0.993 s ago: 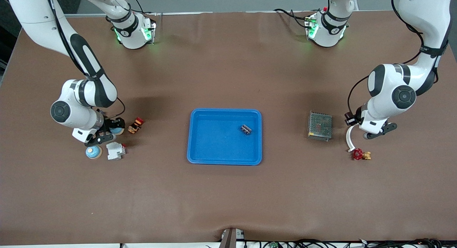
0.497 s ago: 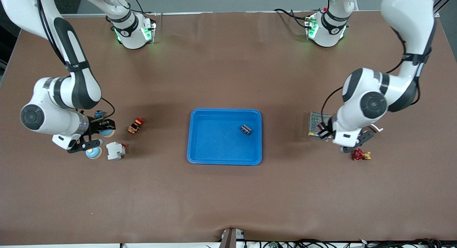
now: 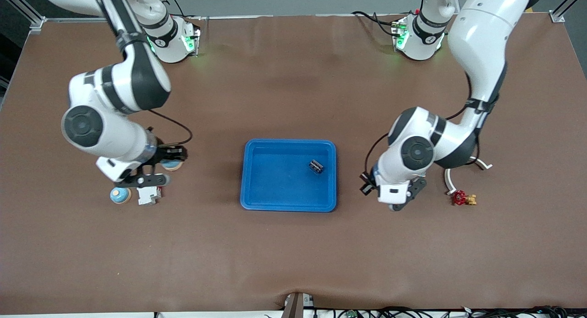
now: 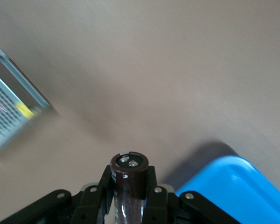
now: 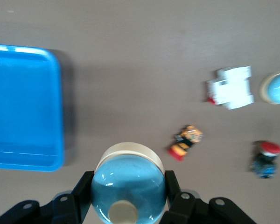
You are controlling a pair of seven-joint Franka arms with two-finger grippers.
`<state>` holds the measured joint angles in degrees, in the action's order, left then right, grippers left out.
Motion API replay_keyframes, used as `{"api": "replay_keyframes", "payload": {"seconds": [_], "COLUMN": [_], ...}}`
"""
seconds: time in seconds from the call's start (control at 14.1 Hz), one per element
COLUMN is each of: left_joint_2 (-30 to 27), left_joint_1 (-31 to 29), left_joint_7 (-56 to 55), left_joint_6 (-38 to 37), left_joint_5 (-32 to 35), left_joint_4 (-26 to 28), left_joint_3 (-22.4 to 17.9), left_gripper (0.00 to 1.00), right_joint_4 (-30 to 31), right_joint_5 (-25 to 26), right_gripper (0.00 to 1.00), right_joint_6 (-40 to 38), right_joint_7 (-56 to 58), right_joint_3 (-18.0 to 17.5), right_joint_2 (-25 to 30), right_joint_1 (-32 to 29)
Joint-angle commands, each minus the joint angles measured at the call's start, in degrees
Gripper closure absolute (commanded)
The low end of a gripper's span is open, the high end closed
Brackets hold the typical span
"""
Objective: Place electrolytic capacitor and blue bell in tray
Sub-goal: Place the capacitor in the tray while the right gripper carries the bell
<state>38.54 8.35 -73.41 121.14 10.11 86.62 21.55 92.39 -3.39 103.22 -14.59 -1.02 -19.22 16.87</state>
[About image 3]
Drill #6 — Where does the black base cable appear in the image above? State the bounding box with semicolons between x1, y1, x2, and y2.
158;0;205;22
351;10;399;37

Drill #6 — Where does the aluminium frame post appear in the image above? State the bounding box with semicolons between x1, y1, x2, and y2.
549;0;587;23
0;0;46;34

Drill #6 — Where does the white curved plastic bracket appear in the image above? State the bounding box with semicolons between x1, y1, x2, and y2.
444;157;493;192

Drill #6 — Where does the grey mount bracket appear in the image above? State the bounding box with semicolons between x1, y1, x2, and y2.
281;291;315;318

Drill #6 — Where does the white circuit breaker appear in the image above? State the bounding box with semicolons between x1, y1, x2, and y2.
138;186;163;206

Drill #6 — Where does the black left base cable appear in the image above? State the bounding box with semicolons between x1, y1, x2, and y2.
351;10;399;37

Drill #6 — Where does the blue plastic tray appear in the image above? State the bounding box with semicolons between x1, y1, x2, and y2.
240;139;337;213

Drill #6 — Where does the red handled brass valve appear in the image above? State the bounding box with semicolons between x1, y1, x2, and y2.
453;190;477;206

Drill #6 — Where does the brown table cover mat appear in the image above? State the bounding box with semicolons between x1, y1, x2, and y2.
0;13;587;315

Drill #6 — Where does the black right base cable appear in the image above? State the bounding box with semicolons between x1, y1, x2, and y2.
158;0;205;22

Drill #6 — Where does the black cable bundle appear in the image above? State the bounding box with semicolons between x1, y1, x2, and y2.
264;305;587;318

